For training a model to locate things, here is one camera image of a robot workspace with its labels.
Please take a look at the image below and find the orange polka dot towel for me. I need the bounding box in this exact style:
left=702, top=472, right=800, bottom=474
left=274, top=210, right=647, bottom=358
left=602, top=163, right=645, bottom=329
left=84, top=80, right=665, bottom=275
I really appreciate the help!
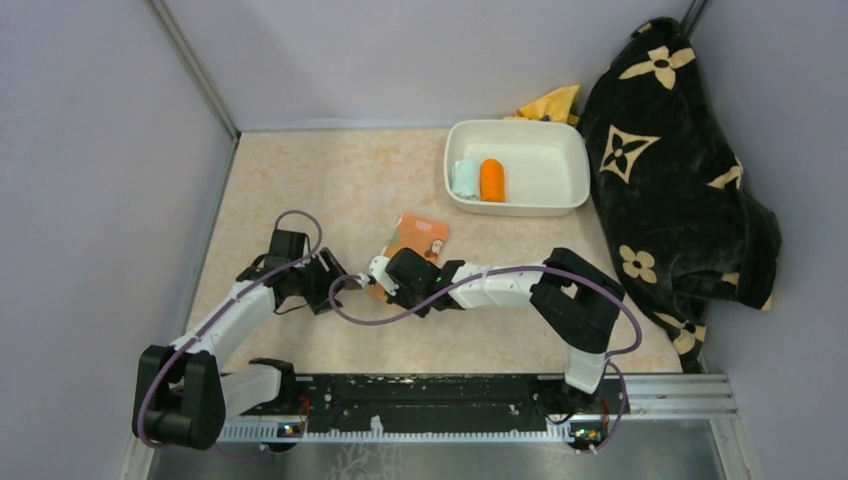
left=379, top=213, right=450, bottom=267

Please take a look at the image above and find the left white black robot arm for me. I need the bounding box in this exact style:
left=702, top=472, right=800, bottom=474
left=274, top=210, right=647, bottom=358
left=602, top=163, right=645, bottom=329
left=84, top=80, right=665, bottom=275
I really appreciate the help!
left=132, top=229, right=346, bottom=450

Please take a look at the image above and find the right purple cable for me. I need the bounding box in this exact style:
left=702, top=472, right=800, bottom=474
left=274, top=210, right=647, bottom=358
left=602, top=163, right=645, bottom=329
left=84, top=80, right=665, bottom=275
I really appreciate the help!
left=328, top=264, right=644, bottom=455

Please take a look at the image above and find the purple cable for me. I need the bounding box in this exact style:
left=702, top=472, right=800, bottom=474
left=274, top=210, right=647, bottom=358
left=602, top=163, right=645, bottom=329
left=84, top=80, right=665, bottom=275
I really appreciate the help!
left=134, top=210, right=325, bottom=463
left=328, top=264, right=644, bottom=455

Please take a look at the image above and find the yellow towel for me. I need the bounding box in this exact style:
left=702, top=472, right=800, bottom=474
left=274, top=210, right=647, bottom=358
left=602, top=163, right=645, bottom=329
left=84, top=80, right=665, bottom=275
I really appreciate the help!
left=504, top=85, right=580, bottom=127

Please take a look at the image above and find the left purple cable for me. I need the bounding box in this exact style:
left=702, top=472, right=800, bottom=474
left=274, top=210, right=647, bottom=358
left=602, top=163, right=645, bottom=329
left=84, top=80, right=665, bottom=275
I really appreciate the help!
left=134, top=210, right=325, bottom=463

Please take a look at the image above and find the black floral blanket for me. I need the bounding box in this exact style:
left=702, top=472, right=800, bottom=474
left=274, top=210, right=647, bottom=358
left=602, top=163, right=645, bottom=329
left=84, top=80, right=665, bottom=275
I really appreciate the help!
left=577, top=17, right=782, bottom=373

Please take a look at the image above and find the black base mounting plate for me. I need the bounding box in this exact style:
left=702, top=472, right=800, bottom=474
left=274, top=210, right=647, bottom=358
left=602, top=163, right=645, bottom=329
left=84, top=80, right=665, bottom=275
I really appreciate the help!
left=242, top=373, right=629, bottom=434

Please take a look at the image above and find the plain bright orange towel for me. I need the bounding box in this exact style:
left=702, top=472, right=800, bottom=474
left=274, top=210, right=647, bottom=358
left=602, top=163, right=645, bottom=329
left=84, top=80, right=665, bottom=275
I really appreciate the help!
left=479, top=158, right=506, bottom=203

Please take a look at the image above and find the white plastic bin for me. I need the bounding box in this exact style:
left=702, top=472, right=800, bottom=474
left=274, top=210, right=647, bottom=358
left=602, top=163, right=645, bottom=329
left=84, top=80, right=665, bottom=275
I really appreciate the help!
left=444, top=119, right=590, bottom=217

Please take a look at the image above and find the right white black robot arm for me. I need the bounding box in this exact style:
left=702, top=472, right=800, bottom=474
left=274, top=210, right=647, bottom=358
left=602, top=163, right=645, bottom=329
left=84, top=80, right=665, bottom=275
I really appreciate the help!
left=367, top=248, right=625, bottom=412

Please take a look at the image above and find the light mint green towel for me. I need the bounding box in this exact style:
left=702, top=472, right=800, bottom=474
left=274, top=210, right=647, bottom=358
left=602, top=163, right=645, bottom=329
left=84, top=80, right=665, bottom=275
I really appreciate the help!
left=451, top=158, right=481, bottom=201

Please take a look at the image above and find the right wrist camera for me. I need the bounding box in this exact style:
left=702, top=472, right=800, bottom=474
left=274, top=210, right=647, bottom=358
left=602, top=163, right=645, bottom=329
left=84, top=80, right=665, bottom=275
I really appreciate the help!
left=366, top=256, right=398, bottom=296

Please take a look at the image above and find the aluminium frame rail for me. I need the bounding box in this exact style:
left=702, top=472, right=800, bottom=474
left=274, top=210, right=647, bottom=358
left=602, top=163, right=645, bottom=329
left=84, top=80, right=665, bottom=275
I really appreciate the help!
left=119, top=374, right=757, bottom=480

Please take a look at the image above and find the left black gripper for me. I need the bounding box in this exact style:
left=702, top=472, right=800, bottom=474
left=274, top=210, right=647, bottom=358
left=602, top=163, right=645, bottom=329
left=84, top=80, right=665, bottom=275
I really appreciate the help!
left=290, top=247, right=361, bottom=315

